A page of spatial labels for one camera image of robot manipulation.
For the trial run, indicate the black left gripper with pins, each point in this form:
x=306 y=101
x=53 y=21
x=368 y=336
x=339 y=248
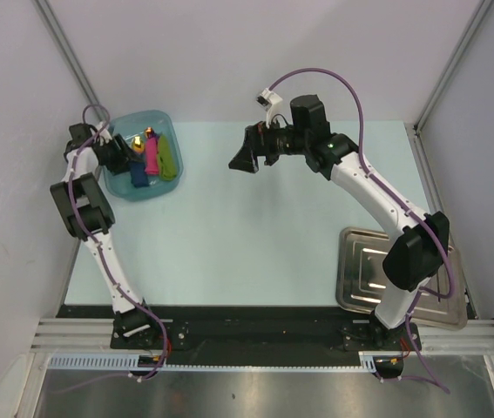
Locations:
x=123 y=157

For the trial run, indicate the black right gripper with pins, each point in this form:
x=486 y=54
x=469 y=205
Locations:
x=256 y=143

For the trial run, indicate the dark blue paper napkin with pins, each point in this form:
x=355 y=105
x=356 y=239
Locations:
x=139 y=177

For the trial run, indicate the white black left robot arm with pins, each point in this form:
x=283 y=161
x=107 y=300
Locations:
x=88 y=216

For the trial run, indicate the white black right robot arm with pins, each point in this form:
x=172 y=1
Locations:
x=420 y=240

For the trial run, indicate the pink rolled napkin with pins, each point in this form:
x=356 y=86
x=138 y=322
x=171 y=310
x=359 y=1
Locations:
x=151 y=156

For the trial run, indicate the green rolled napkin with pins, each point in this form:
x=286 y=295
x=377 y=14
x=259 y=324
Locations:
x=168 y=169

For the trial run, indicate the translucent blue plastic bin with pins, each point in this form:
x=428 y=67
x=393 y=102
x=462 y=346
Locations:
x=131 y=125

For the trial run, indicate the stainless steel tray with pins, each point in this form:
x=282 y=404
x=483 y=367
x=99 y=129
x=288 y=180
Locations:
x=361 y=281

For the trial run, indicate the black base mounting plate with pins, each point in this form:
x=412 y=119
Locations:
x=256 y=336

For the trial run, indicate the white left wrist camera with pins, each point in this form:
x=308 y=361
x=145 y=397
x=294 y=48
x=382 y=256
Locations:
x=104 y=136

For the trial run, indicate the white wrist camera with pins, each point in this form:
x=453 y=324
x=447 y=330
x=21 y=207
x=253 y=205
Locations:
x=271 y=102
x=104 y=136

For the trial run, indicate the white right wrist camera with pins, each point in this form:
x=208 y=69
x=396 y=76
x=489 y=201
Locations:
x=271 y=102

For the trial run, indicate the light blue cable duct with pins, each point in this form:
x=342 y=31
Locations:
x=136 y=363

